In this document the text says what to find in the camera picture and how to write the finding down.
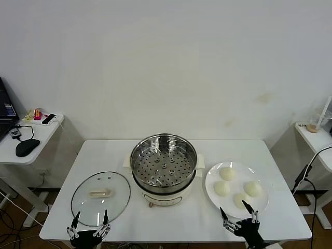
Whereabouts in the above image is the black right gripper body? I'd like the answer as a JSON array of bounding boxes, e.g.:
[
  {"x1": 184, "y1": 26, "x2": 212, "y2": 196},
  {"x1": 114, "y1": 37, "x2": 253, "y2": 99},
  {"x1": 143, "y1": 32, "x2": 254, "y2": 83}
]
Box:
[{"x1": 234, "y1": 218, "x2": 268, "y2": 249}]

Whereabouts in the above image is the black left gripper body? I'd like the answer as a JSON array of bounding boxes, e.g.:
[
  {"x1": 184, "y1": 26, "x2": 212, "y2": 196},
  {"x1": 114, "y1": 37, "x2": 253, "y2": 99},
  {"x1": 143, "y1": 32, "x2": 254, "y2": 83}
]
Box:
[{"x1": 69, "y1": 229, "x2": 104, "y2": 249}]

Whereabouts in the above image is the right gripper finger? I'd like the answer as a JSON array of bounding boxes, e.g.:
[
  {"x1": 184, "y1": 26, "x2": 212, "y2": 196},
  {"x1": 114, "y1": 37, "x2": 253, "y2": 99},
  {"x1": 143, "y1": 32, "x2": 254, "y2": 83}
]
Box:
[
  {"x1": 219, "y1": 206, "x2": 241, "y2": 232},
  {"x1": 241, "y1": 199, "x2": 260, "y2": 224}
]

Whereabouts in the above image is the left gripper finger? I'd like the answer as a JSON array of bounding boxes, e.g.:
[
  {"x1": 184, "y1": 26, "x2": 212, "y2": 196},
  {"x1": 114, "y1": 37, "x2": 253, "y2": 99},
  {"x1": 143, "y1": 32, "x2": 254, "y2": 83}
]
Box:
[
  {"x1": 66, "y1": 211, "x2": 81, "y2": 240},
  {"x1": 93, "y1": 209, "x2": 112, "y2": 238}
]

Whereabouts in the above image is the white steamed baozi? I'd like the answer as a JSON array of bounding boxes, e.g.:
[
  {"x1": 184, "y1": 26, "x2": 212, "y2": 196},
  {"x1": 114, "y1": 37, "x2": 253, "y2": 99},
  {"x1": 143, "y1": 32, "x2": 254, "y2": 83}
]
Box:
[
  {"x1": 213, "y1": 181, "x2": 231, "y2": 198},
  {"x1": 243, "y1": 181, "x2": 263, "y2": 197},
  {"x1": 232, "y1": 192, "x2": 252, "y2": 210},
  {"x1": 219, "y1": 167, "x2": 238, "y2": 181}
]

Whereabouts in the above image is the round glass pot lid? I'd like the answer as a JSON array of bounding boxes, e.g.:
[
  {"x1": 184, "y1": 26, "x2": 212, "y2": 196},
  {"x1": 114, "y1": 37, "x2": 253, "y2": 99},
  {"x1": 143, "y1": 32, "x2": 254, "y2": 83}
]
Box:
[{"x1": 71, "y1": 170, "x2": 131, "y2": 227}]

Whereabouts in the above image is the stainless steel steamer basket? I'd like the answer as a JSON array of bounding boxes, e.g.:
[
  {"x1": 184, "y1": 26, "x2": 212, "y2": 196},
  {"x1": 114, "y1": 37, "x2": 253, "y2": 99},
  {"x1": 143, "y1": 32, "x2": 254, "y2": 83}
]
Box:
[{"x1": 122, "y1": 133, "x2": 205, "y2": 189}]

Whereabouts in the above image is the large white plate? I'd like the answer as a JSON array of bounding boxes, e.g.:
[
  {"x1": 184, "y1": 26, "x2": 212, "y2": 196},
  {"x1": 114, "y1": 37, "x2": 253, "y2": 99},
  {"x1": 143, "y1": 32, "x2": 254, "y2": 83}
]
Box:
[{"x1": 204, "y1": 161, "x2": 270, "y2": 219}]

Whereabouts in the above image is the cream electric cooking pot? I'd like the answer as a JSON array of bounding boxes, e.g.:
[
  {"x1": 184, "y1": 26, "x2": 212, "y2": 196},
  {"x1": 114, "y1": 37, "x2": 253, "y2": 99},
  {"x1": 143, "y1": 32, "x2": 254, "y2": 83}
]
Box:
[{"x1": 131, "y1": 171, "x2": 194, "y2": 209}]

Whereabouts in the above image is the black computer mouse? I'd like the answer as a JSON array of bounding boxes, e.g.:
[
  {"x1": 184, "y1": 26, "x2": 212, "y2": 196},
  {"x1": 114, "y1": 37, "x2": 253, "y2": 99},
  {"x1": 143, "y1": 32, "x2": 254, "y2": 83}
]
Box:
[{"x1": 15, "y1": 139, "x2": 41, "y2": 158}]

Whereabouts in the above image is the white side table with laptop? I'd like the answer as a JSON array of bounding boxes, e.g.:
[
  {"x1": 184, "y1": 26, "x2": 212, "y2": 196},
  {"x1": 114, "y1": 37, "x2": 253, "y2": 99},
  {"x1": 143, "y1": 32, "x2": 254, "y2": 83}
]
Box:
[{"x1": 0, "y1": 113, "x2": 65, "y2": 228}]

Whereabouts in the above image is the white side table with cup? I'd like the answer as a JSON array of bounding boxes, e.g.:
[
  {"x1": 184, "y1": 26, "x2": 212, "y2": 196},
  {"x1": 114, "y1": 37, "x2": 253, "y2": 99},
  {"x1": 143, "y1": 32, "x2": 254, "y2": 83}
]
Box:
[{"x1": 294, "y1": 121, "x2": 332, "y2": 229}]

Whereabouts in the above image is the plastic cup with straw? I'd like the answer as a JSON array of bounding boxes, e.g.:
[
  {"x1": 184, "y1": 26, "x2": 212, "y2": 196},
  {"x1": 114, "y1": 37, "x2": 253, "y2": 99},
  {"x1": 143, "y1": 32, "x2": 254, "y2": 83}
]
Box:
[{"x1": 306, "y1": 95, "x2": 332, "y2": 134}]

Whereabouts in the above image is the black and white phone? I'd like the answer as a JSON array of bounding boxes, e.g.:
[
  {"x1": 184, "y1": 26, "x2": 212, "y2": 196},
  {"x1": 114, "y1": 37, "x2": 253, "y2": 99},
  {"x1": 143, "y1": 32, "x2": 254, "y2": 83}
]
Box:
[{"x1": 41, "y1": 113, "x2": 58, "y2": 126}]

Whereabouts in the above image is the yellow snack packet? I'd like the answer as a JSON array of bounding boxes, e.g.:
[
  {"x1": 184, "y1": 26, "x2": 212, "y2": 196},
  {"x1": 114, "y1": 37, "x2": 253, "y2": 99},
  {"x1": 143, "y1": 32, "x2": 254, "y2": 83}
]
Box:
[{"x1": 21, "y1": 108, "x2": 35, "y2": 122}]

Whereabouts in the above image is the black laptop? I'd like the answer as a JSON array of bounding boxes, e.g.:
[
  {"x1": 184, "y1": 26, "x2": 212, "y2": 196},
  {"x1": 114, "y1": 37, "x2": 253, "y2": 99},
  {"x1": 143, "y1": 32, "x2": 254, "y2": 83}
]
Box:
[{"x1": 0, "y1": 76, "x2": 20, "y2": 143}]

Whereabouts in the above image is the white floor cable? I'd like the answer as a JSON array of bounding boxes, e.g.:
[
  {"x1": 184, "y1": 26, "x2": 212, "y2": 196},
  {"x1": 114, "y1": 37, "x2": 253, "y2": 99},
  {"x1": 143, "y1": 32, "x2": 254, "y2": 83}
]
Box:
[{"x1": 0, "y1": 190, "x2": 45, "y2": 227}]

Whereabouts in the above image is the black cable with inline adapter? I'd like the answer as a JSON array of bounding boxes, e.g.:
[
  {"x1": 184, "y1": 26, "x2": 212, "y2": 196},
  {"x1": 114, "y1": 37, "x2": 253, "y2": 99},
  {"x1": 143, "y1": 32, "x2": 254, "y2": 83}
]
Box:
[{"x1": 290, "y1": 146, "x2": 332, "y2": 249}]

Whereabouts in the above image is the black adapter with cable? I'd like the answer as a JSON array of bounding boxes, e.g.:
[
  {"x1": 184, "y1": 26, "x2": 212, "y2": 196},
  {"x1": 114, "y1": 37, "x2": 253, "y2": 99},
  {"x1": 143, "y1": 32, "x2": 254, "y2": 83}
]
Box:
[{"x1": 9, "y1": 124, "x2": 35, "y2": 143}]

